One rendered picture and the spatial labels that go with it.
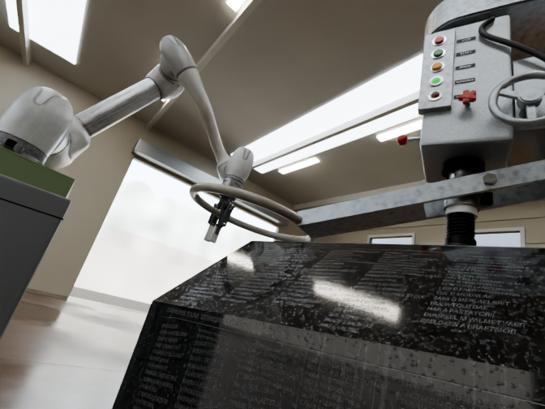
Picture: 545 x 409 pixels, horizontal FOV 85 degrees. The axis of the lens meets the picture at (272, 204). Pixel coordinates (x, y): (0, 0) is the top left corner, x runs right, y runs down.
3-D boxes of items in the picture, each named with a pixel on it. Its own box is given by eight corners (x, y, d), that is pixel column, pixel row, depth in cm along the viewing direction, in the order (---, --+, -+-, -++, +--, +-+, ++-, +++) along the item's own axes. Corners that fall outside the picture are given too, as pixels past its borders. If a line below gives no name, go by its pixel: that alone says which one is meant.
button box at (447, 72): (451, 112, 79) (455, 35, 89) (451, 105, 77) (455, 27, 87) (418, 116, 84) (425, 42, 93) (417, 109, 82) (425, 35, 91)
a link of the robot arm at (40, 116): (-20, 121, 86) (24, 66, 94) (1, 146, 102) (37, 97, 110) (43, 148, 92) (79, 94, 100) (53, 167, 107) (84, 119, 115)
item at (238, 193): (333, 254, 115) (336, 247, 116) (274, 200, 77) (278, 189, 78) (238, 231, 143) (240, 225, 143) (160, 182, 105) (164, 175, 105)
